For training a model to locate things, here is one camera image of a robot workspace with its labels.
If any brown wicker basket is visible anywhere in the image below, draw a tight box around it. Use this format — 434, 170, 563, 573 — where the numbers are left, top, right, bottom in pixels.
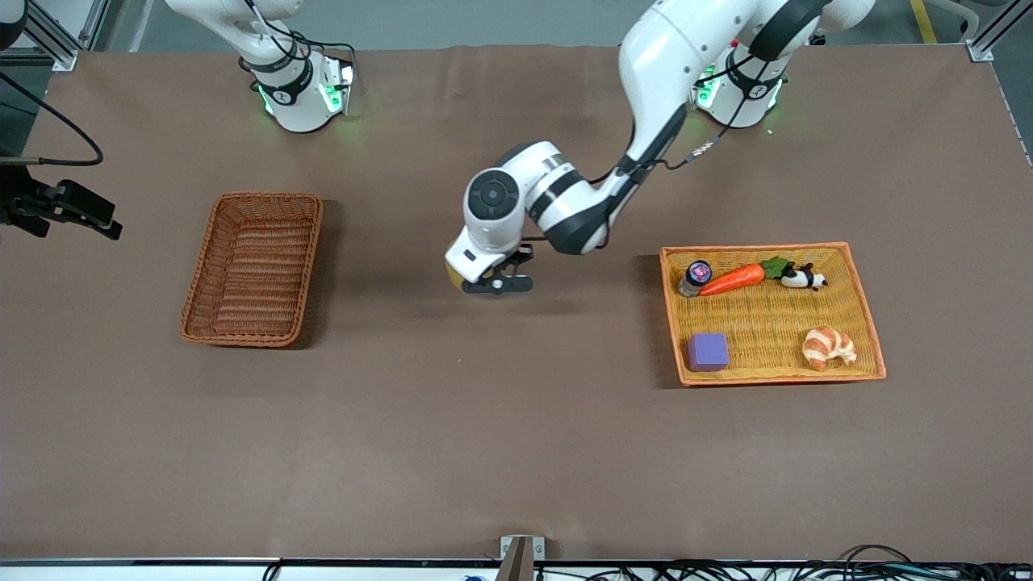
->
179, 191, 324, 349

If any orange toy carrot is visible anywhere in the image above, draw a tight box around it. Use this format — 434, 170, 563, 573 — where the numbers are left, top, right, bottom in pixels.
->
699, 256, 796, 297

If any small bottle with pink cap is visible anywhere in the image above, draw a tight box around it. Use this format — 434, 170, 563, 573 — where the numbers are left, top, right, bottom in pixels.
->
678, 260, 713, 298

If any white table edge rail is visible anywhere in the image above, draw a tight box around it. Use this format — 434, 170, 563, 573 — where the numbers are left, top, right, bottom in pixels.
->
0, 557, 1033, 581

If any brown table cover sheet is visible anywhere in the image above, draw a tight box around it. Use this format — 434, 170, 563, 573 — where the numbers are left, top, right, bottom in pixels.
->
0, 42, 1033, 563

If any toy croissant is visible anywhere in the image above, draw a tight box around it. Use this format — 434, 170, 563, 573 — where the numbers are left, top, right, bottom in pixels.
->
802, 326, 858, 372

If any purple cube block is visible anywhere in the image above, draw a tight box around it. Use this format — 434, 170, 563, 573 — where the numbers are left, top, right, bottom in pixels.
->
687, 332, 730, 373

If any toy panda figure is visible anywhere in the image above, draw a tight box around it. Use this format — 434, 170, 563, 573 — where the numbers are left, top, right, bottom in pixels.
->
780, 262, 829, 291

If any black cable bundle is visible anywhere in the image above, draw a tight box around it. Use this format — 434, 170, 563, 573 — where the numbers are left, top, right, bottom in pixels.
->
533, 545, 1033, 581

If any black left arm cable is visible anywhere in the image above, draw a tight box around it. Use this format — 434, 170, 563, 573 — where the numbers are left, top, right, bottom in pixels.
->
588, 48, 801, 186

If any black right base cable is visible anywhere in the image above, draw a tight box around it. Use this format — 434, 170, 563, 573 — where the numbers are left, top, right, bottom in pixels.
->
239, 0, 358, 91

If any metal bracket with post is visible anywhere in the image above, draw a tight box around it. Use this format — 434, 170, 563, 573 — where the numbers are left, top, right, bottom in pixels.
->
496, 535, 546, 581

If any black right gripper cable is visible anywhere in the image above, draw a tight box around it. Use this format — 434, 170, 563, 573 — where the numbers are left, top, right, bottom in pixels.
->
0, 71, 105, 166

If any orange rimmed yellow wicker basket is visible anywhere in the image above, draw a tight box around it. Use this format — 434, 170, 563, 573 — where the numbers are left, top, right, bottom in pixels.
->
659, 241, 888, 387

